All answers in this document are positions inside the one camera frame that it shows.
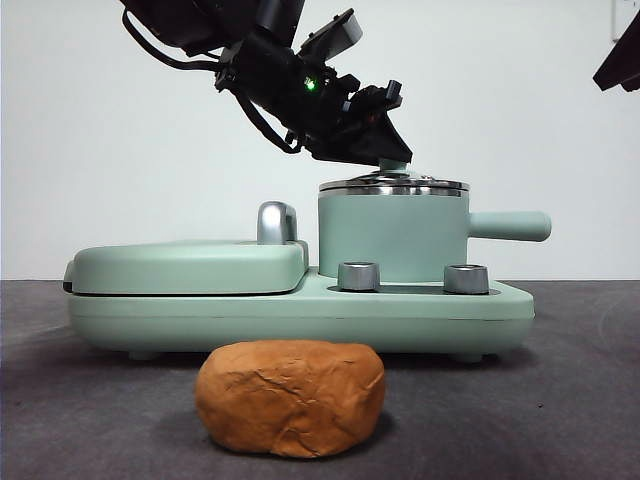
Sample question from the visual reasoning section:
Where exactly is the glass lid with green knob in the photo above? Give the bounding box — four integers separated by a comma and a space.
318, 157, 471, 197

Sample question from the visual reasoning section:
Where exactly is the brown potato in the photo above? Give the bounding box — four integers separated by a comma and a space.
193, 339, 387, 460

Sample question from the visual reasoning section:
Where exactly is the silver control knob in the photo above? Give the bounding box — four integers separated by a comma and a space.
337, 261, 379, 292
442, 263, 489, 295

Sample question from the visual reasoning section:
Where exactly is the mint green breakfast machine base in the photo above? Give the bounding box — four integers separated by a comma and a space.
64, 265, 535, 362

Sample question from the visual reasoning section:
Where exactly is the mint green griddle cover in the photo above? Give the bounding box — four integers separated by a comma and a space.
63, 238, 310, 296

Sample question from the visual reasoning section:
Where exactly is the mint green pot with handle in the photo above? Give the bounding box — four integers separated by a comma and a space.
316, 192, 553, 282

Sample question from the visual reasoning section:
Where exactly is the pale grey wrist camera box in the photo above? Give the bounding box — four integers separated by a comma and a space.
299, 8, 364, 64

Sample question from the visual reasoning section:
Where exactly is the chrome griddle cover handle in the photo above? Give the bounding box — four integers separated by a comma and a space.
256, 201, 301, 247

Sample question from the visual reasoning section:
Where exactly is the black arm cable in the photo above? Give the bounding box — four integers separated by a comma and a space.
121, 8, 224, 75

